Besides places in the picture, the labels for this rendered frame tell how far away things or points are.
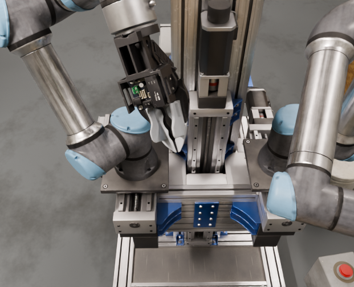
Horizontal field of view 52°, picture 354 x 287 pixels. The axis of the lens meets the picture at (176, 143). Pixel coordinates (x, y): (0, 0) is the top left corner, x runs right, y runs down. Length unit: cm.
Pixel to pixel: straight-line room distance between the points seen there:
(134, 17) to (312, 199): 39
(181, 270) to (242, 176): 77
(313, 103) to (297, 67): 288
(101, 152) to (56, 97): 19
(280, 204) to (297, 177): 5
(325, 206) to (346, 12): 39
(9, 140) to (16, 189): 48
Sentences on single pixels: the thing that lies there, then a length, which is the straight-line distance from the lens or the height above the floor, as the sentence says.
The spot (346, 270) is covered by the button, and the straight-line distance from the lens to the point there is 126.
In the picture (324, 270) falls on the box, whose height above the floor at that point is 93.
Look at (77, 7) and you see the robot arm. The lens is 68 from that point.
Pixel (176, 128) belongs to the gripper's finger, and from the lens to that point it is 58.
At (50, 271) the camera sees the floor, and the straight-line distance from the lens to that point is 229.
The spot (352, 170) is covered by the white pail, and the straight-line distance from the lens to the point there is 231.
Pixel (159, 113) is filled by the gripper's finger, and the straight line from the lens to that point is 61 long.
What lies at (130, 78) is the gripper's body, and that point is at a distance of 54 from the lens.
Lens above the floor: 201
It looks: 48 degrees down
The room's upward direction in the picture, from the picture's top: straight up
